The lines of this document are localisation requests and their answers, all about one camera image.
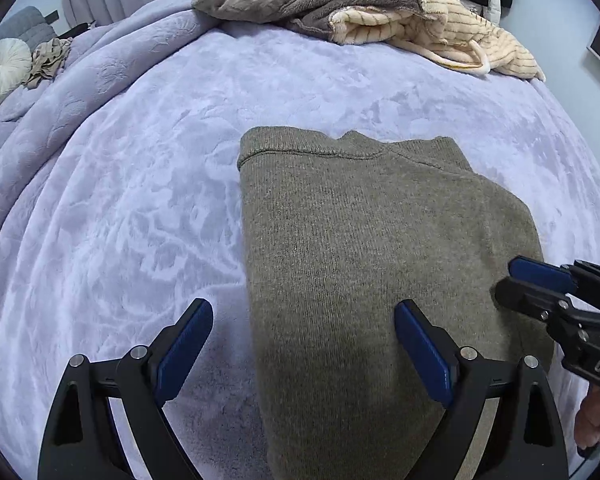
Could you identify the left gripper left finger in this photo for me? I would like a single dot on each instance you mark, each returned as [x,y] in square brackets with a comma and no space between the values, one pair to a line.
[81,440]

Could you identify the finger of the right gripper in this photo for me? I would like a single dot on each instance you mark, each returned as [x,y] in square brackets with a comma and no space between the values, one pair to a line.
[546,302]
[580,279]

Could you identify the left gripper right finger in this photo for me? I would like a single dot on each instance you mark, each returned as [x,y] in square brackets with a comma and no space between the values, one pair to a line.
[525,441]

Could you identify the olive knit sweater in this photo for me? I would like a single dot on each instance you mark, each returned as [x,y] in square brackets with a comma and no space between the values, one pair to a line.
[336,233]

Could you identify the person's right hand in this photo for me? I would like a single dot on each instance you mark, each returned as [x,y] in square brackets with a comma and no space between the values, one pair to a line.
[587,422]

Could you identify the lavender plush bed blanket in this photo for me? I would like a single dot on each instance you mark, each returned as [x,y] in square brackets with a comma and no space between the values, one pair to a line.
[120,196]

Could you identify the cream striped fleece garment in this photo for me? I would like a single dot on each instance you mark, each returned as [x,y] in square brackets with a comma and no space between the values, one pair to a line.
[443,31]

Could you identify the brown fleece garment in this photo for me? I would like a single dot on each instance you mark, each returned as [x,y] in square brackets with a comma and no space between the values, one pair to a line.
[305,2]

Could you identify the round white pleated cushion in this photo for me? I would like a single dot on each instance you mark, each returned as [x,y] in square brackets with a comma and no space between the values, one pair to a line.
[15,65]

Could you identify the small beige crumpled cloth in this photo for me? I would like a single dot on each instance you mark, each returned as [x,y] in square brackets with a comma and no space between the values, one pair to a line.
[47,59]

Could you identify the grey quilted headboard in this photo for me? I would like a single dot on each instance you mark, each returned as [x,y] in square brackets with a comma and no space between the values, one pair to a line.
[28,25]

